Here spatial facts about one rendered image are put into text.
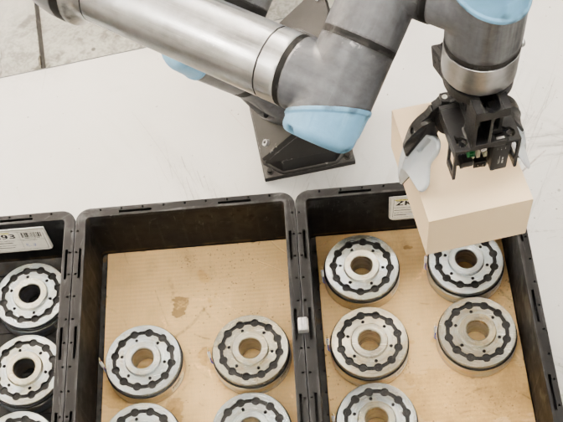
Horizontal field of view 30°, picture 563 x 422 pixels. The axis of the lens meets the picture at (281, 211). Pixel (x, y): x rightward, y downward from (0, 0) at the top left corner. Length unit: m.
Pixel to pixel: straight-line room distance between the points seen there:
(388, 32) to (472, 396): 0.58
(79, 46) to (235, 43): 1.90
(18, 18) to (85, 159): 1.28
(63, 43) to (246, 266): 1.55
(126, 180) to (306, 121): 0.80
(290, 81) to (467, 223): 0.31
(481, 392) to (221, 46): 0.61
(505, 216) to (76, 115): 0.89
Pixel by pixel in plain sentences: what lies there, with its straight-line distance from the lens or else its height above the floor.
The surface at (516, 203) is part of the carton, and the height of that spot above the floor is 1.12.
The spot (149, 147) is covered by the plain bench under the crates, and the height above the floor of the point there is 0.70.
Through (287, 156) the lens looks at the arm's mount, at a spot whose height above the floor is 0.75.
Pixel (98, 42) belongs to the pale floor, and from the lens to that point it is 2.91.
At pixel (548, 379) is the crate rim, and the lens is 1.31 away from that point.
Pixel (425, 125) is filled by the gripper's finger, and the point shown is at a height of 1.21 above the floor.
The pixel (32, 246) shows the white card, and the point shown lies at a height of 0.87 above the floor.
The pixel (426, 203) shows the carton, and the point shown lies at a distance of 1.19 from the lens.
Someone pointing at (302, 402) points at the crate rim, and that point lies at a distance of 1.29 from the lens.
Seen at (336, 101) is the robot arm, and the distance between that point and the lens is 0.98.
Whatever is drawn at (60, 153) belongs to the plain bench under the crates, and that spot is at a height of 0.70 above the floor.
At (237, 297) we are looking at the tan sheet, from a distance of 1.47.
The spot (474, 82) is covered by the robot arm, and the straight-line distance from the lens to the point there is 1.03.
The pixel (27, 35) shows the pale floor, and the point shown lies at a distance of 2.98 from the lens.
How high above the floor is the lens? 2.13
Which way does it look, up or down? 58 degrees down
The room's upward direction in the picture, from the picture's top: 8 degrees counter-clockwise
